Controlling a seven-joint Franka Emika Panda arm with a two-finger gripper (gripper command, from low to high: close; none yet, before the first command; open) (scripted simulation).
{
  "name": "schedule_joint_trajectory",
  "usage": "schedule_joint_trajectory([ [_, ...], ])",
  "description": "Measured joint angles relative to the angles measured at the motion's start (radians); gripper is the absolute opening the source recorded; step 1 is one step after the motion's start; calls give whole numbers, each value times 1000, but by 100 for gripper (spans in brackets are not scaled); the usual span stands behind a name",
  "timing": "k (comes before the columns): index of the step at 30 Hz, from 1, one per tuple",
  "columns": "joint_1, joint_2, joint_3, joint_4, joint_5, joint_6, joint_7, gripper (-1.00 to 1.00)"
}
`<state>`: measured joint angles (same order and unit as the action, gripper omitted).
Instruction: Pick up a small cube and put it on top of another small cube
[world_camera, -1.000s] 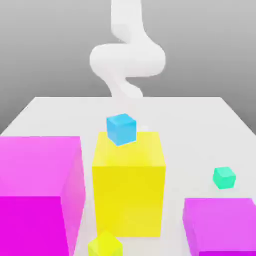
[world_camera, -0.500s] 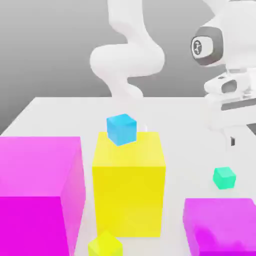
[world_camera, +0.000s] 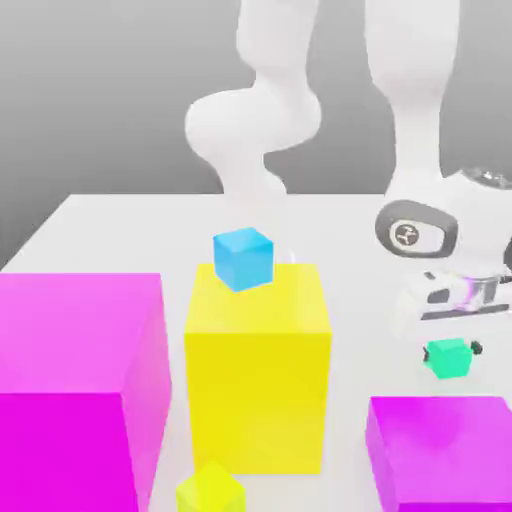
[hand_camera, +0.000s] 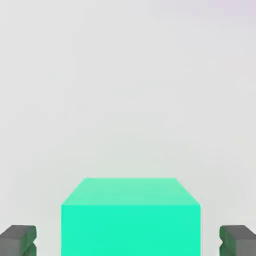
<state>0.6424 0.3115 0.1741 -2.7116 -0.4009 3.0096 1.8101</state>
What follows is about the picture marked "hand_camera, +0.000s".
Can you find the small green cube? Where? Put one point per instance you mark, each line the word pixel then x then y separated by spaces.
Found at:
pixel 131 226

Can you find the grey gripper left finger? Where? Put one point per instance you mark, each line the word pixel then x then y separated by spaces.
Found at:
pixel 14 242

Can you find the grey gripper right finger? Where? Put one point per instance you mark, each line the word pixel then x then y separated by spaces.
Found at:
pixel 242 242

